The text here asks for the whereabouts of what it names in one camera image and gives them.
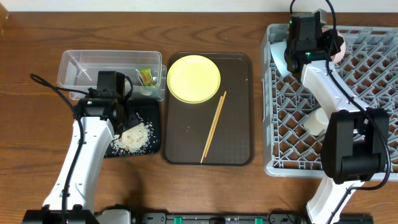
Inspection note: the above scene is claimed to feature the white bowl with rice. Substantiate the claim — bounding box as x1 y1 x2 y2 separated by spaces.
322 27 346 65

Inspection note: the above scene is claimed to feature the green snack wrapper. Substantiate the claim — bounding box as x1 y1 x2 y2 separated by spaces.
136 69 154 86

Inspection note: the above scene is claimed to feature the light blue bowl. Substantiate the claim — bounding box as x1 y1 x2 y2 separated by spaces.
270 41 292 78

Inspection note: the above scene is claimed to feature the small white green cup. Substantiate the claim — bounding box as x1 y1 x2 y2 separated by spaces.
303 108 329 136

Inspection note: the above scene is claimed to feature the yellow plate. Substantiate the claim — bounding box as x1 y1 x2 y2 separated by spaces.
167 55 221 104

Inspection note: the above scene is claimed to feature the wooden chopstick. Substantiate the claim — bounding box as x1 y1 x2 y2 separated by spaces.
200 96 223 164
206 91 227 157

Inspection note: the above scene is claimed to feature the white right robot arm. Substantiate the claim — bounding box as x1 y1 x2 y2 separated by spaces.
284 22 391 223

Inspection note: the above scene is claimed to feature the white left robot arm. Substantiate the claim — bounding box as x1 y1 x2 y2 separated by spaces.
22 92 133 223

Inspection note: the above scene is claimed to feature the black waste tray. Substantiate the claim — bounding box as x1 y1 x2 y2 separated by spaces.
72 98 162 159

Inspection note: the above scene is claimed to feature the grey dishwasher rack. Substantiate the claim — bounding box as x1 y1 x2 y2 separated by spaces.
261 24 397 182

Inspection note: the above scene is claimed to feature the pile of white rice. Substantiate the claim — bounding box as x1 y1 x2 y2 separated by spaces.
110 122 153 156

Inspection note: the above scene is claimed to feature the clear plastic bin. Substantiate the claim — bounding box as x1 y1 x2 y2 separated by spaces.
57 50 167 101

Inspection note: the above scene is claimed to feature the dark brown serving tray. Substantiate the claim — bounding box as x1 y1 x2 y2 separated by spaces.
162 52 255 166

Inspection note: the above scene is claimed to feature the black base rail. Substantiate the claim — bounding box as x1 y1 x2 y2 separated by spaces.
96 205 374 224

